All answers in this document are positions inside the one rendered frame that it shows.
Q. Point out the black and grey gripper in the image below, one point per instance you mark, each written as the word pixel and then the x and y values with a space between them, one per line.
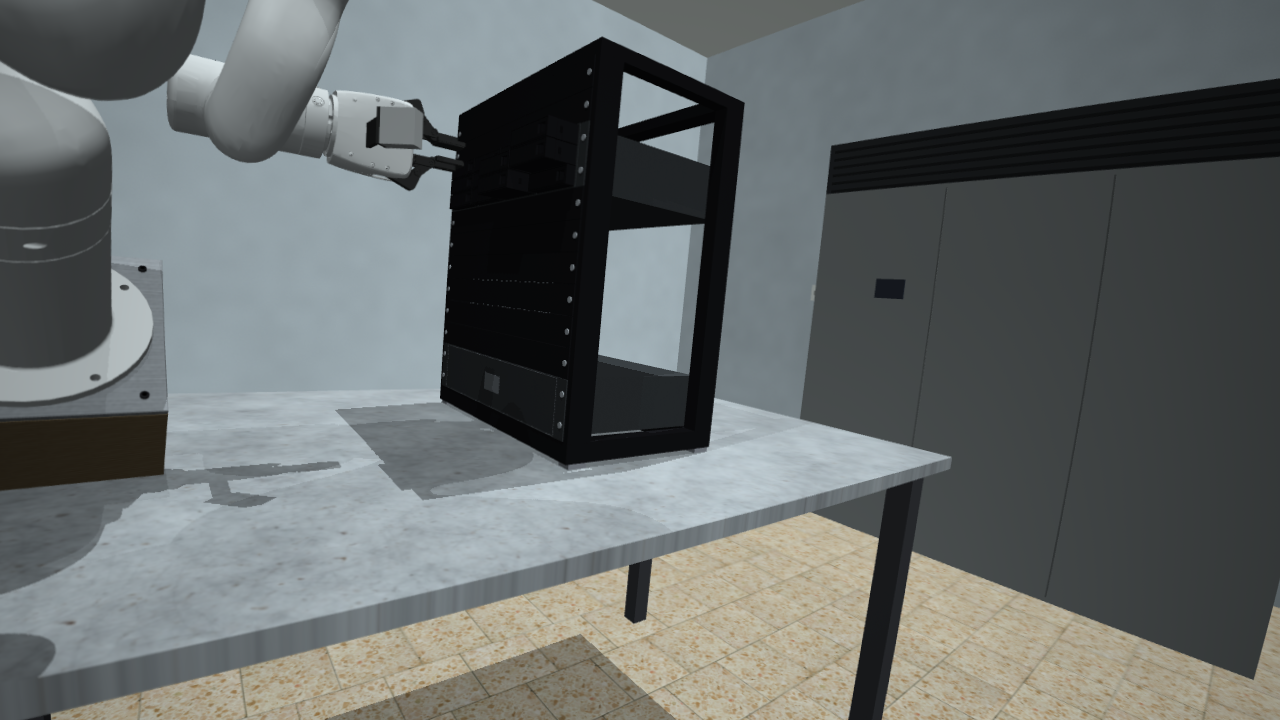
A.
pixel 347 146

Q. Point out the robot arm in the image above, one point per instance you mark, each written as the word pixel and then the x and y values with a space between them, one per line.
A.
pixel 60 329

